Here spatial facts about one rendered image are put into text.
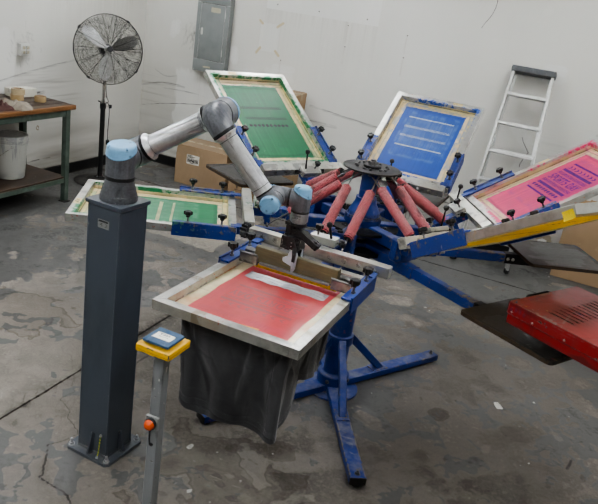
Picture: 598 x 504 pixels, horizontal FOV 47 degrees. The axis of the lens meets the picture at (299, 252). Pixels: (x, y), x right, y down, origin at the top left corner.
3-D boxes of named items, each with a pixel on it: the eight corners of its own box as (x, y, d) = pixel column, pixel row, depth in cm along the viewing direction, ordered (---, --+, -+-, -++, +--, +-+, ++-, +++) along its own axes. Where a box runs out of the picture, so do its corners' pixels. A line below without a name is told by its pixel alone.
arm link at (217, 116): (212, 97, 253) (286, 207, 262) (220, 94, 264) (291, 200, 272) (188, 114, 257) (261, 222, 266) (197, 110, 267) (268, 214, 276)
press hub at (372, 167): (350, 414, 374) (399, 174, 327) (286, 390, 387) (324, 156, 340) (372, 383, 408) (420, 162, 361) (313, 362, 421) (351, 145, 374)
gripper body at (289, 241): (287, 243, 292) (291, 217, 288) (305, 249, 289) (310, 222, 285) (279, 248, 285) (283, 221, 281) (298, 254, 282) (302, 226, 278)
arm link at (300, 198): (294, 181, 281) (315, 185, 280) (290, 207, 285) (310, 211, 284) (291, 186, 274) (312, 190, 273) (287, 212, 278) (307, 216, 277)
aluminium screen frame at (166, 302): (297, 361, 228) (299, 350, 227) (151, 308, 248) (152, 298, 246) (372, 287, 297) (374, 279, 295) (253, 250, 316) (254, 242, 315)
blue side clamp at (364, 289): (350, 314, 270) (353, 298, 268) (338, 310, 272) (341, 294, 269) (374, 290, 296) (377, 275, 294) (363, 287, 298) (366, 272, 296)
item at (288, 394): (276, 443, 255) (293, 342, 240) (267, 440, 256) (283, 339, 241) (323, 388, 295) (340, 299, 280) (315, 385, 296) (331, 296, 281)
